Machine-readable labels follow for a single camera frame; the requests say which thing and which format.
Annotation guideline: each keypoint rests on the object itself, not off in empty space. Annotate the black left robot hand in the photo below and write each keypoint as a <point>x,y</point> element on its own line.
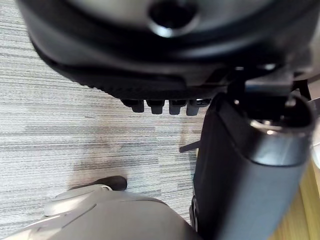
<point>155,50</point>

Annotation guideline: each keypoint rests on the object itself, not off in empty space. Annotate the thin black rod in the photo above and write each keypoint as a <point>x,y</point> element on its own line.
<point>188,147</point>

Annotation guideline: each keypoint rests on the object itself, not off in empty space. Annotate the dark robot foot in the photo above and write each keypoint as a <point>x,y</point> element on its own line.
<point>113,182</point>

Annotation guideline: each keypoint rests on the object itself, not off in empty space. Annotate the light wooden furniture panel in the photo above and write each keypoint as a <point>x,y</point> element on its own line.
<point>308,205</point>

